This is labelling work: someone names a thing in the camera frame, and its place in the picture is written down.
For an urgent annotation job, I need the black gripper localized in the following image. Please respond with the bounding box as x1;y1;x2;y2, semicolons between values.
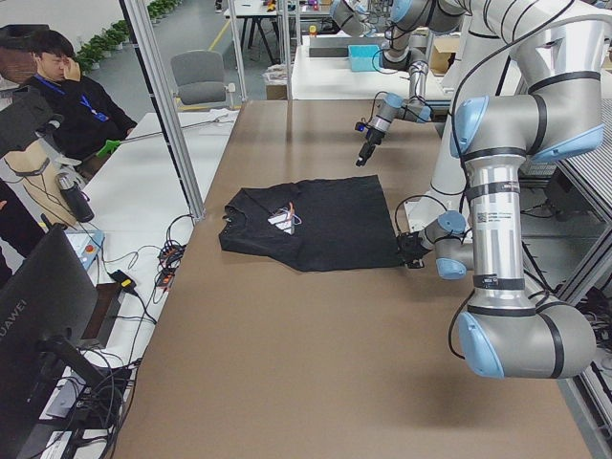
396;231;428;269
356;126;385;167

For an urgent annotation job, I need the seated person in black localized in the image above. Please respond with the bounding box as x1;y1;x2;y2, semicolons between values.
25;30;137;178

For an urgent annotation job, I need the aluminium cage frame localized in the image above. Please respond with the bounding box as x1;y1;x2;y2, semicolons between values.
120;0;206;225

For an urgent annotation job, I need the teal plastic bin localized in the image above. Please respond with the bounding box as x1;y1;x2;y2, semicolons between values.
348;44;381;73

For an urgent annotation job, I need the black water bottle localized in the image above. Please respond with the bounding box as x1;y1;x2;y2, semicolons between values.
55;172;95;223

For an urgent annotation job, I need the cardboard box with packaging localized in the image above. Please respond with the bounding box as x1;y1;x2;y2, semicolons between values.
429;36;460;77

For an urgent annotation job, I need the black computer monitor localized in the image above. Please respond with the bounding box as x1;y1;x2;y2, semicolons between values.
1;225;121;458

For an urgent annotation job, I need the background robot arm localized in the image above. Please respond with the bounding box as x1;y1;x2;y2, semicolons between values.
330;0;378;36

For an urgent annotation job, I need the blue teach pendant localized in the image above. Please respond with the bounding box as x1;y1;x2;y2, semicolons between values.
65;229;105;270

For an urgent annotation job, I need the black t-shirt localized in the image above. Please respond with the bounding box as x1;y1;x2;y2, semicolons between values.
219;175;403;272

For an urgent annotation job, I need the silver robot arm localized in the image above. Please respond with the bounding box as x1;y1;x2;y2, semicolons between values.
391;1;611;379
356;1;465;166

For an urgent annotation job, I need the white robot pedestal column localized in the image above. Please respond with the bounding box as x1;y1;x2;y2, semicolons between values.
404;0;517;235

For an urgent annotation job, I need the grey office chair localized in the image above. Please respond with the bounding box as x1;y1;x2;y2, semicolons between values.
170;50;235;111

